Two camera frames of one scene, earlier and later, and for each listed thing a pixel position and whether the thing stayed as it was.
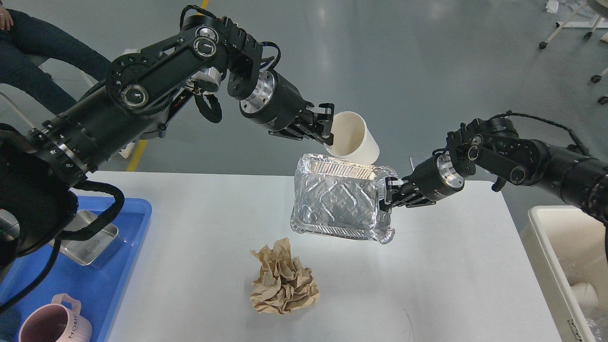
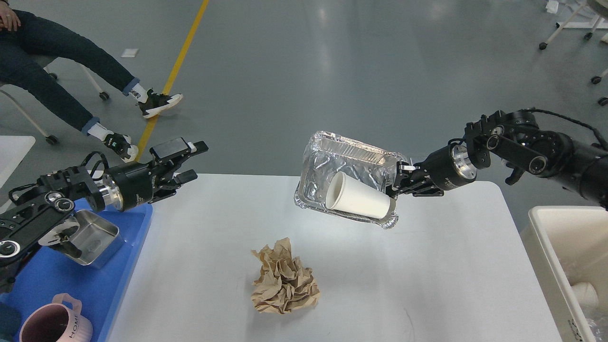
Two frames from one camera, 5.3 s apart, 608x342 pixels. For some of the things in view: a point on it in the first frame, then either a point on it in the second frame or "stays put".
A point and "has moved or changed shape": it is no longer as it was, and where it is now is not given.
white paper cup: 353,139 -> 345,193
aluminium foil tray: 334,196 has moved or changed shape
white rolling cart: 600,7 stays put
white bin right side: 567,247 stays put
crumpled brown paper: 283,285 stays put
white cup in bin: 585,295 stays put
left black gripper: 276,103 -> 137,184
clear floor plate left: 415,160 stays put
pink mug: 60,321 stays put
